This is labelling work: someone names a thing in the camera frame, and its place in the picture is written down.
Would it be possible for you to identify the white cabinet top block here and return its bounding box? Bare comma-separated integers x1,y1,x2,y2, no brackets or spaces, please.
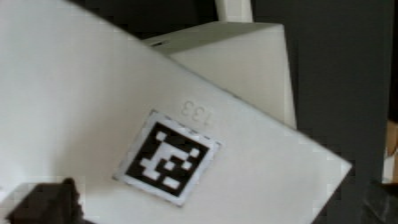
0,0,351,224

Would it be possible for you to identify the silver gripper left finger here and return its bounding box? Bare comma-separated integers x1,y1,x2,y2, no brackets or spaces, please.
0,177,95,224

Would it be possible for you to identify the white cabinet body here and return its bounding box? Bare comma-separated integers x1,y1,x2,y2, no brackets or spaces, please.
143,0,296,128

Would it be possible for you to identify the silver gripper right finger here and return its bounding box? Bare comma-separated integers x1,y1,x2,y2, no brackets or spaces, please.
360,182,398,224

